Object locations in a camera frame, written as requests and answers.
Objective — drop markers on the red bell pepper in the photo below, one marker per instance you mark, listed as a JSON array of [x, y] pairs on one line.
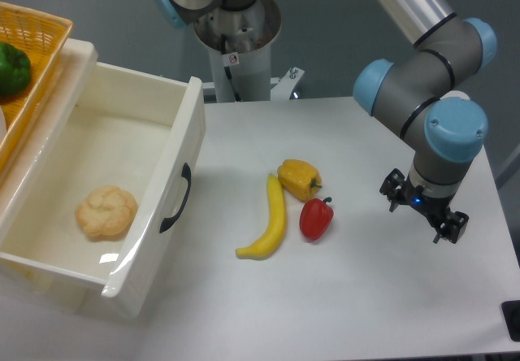
[[316, 215]]

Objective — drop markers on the yellow woven basket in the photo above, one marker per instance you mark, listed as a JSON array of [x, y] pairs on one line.
[[31, 42]]

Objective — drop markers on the white drawer cabinet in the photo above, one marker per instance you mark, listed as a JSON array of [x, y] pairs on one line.
[[75, 63]]

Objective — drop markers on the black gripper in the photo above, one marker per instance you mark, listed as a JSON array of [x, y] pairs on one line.
[[448, 225]]

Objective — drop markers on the black corner clamp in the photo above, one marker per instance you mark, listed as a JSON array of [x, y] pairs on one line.
[[511, 313]]

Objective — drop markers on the yellow bell pepper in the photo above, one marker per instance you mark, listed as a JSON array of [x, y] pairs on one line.
[[301, 179]]

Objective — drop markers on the yellow banana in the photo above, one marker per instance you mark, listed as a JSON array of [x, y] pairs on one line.
[[270, 241]]

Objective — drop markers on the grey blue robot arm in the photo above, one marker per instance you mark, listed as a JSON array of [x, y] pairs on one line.
[[413, 100]]

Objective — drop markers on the bread roll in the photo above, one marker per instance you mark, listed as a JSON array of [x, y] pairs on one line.
[[108, 211]]

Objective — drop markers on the green bell pepper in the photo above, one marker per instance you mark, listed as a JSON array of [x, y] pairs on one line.
[[15, 70]]

